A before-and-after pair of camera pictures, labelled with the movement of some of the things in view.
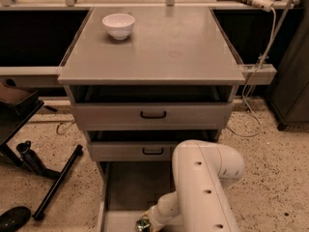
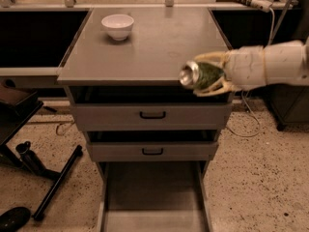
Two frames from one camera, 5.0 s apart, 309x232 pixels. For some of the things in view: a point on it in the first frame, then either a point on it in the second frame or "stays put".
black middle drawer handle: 143,151 stays put
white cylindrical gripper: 154,214 -> 246,69
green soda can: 143,225 -> 199,73
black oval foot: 14,217 stays put
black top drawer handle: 154,116 stays put
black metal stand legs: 32,161 stays put
